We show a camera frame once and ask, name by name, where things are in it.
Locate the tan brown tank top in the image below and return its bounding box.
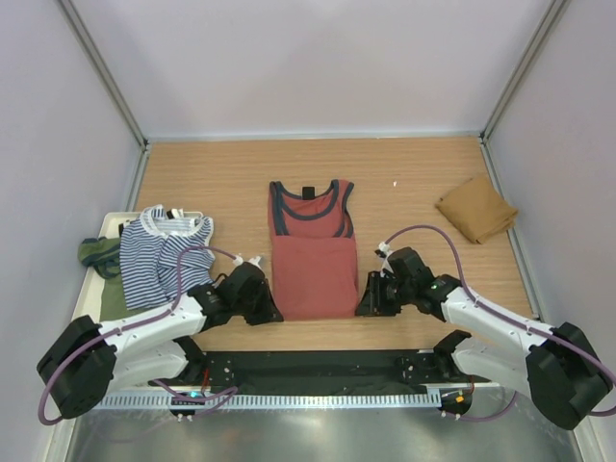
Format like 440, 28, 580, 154
435, 175, 518, 244

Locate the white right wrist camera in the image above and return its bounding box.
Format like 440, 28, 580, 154
374, 242, 393, 262

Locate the right aluminium frame post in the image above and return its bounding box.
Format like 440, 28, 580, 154
479, 0, 571, 144

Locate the red graphic tank top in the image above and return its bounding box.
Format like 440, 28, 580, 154
268, 179, 359, 321

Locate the left aluminium frame post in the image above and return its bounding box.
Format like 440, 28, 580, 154
55, 0, 147, 150

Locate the olive green tank top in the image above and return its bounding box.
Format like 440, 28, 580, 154
77, 237, 138, 321

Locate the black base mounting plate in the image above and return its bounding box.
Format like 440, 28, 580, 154
163, 349, 483, 414

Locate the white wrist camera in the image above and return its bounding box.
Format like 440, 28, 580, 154
374, 242, 393, 262
233, 255, 263, 270

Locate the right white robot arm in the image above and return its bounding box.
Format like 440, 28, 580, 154
356, 243, 615, 430

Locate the aluminium frame post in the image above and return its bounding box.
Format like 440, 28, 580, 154
479, 0, 571, 144
55, 0, 147, 150

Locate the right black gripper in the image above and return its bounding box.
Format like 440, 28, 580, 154
355, 270, 415, 317

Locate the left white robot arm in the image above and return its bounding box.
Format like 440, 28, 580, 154
37, 263, 284, 425

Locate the blue white striped top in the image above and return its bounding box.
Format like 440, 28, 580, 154
119, 204, 215, 310

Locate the slotted grey cable duct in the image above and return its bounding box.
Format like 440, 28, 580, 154
94, 389, 442, 412

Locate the white plastic tray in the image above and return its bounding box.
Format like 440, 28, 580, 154
76, 214, 208, 338

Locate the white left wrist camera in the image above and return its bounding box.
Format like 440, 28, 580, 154
233, 255, 263, 270

